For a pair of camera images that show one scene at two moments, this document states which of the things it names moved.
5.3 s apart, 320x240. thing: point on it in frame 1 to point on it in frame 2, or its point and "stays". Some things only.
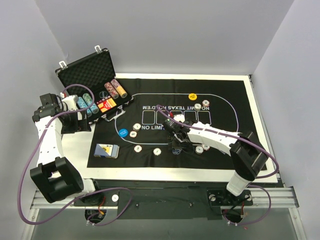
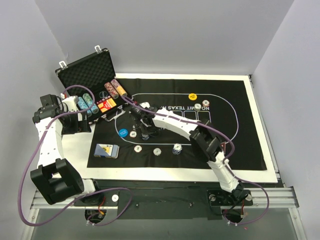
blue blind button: (123, 132) stays
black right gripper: (178, 144) to (144, 125)
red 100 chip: (205, 102) stays
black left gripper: (83, 123) stays
